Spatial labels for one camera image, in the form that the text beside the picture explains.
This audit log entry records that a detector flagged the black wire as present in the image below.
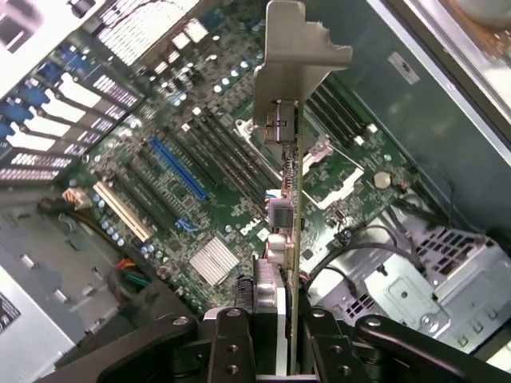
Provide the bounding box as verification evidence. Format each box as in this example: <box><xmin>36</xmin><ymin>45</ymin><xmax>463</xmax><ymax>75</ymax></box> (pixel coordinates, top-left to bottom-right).
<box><xmin>309</xmin><ymin>224</ymin><xmax>424</xmax><ymax>288</ymax></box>

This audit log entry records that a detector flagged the CPU socket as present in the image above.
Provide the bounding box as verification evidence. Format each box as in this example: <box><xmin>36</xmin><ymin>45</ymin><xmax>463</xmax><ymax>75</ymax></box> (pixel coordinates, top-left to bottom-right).
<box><xmin>235</xmin><ymin>117</ymin><xmax>366</xmax><ymax>212</ymax></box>

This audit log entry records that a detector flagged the white expansion slot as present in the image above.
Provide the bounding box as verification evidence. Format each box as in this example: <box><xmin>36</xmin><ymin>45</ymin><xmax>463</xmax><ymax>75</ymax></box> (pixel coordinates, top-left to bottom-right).
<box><xmin>93</xmin><ymin>181</ymin><xmax>153</xmax><ymax>243</ymax></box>

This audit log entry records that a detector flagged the black RAM slot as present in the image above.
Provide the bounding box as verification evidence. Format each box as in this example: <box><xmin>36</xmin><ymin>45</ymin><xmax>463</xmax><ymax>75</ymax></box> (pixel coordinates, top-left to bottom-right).
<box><xmin>306</xmin><ymin>89</ymin><xmax>365</xmax><ymax>148</ymax></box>
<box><xmin>319</xmin><ymin>75</ymin><xmax>379</xmax><ymax>135</ymax></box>

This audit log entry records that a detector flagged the yellow power wire bundle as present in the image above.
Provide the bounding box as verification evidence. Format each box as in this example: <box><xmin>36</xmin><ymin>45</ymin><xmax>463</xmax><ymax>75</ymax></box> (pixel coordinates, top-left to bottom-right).
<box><xmin>38</xmin><ymin>187</ymin><xmax>121</xmax><ymax>244</ymax></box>

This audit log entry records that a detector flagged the blue expansion slot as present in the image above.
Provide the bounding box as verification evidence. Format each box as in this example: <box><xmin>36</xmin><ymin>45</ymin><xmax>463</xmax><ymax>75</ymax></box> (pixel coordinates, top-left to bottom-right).
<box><xmin>149</xmin><ymin>136</ymin><xmax>212</xmax><ymax>203</ymax></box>

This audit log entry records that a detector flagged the silver chipset heat sink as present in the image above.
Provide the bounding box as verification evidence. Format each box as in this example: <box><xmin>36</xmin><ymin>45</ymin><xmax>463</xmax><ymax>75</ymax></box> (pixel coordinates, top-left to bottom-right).
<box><xmin>188</xmin><ymin>235</ymin><xmax>241</xmax><ymax>286</ymax></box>

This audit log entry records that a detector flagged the perforated silver disk bay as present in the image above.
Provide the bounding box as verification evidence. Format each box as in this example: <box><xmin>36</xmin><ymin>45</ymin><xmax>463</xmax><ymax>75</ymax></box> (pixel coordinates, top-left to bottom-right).
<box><xmin>309</xmin><ymin>215</ymin><xmax>511</xmax><ymax>354</ymax></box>

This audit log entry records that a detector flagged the multicolour wire bundle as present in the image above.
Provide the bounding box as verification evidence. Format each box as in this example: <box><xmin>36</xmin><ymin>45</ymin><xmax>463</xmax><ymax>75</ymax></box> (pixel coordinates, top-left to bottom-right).
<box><xmin>113</xmin><ymin>257</ymin><xmax>152</xmax><ymax>287</ymax></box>

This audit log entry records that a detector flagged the green motherboard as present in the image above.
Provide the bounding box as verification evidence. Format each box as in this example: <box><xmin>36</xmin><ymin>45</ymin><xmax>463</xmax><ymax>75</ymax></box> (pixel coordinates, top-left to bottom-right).
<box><xmin>77</xmin><ymin>0</ymin><xmax>418</xmax><ymax>320</ymax></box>

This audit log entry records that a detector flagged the open dark PC case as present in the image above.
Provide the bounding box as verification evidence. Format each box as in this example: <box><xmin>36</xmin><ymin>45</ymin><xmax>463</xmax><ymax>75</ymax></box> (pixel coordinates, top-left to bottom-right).
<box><xmin>0</xmin><ymin>0</ymin><xmax>511</xmax><ymax>383</ymax></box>

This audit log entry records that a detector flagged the silver coin battery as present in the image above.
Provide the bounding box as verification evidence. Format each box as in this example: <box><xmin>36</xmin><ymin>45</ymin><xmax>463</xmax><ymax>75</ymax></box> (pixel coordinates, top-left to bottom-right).
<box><xmin>372</xmin><ymin>170</ymin><xmax>392</xmax><ymax>190</ymax></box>

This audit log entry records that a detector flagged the grey power supply unit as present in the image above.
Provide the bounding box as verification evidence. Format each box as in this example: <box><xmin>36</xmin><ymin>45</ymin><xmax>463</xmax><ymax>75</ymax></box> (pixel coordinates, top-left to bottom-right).
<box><xmin>0</xmin><ymin>195</ymin><xmax>125</xmax><ymax>383</ymax></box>

